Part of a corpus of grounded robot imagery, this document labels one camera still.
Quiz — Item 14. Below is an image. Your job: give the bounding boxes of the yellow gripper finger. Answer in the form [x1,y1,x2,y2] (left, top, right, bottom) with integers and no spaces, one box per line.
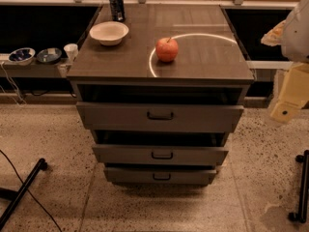
[261,20,286,46]
[269,63,309,124]

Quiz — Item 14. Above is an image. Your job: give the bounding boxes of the grey drawer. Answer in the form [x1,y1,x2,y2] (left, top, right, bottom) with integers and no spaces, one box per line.
[93,144,228,166]
[104,167,216,186]
[76,101,243,132]

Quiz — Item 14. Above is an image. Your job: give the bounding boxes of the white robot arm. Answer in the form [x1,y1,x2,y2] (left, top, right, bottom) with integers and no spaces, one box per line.
[261,0,309,124]

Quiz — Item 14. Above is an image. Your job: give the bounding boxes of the brown drawer cabinet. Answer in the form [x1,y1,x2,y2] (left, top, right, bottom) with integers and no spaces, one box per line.
[69,5,253,133]

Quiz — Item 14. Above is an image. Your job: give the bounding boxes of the red apple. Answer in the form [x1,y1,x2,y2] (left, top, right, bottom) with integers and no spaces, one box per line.
[155,38,179,63]

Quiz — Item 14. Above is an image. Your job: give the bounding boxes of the black stand leg right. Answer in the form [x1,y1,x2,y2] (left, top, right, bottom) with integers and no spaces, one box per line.
[288,150,309,223]

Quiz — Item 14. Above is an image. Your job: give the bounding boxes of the black stand leg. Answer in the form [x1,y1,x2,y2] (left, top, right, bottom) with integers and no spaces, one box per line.
[0,159,47,230]
[288,150,309,223]

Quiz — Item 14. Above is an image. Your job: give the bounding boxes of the blue soda can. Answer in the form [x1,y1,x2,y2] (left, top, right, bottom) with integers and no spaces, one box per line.
[109,0,126,22]

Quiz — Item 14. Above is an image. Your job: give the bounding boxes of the white paper cup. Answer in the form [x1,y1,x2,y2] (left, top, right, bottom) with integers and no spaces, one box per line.
[64,43,78,62]

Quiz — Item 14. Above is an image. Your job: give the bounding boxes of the dark blue bowl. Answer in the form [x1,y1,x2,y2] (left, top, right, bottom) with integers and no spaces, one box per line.
[37,47,62,64]

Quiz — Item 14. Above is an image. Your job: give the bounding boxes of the blue white bowl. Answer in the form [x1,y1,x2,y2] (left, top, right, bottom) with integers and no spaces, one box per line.
[9,47,36,66]

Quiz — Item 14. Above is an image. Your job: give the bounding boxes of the low grey shelf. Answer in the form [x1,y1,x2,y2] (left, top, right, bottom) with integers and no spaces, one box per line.
[0,59,70,78]

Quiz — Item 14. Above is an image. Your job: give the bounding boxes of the black stand leg left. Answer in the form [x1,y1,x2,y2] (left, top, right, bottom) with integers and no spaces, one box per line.
[0,159,47,230]

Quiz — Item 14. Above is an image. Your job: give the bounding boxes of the white cable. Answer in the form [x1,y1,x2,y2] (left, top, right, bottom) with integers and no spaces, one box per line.
[0,61,27,105]

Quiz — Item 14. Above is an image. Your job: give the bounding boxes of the black floor cable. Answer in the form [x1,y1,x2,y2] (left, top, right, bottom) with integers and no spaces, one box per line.
[0,149,63,232]

